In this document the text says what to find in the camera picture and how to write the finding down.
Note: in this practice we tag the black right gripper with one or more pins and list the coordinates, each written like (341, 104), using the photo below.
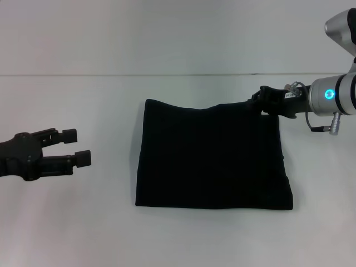
(286, 104)

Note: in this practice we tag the black shirt with FREE print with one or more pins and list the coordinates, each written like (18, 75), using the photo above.
(211, 155)

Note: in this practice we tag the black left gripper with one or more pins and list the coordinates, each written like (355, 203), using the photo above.
(19, 158)

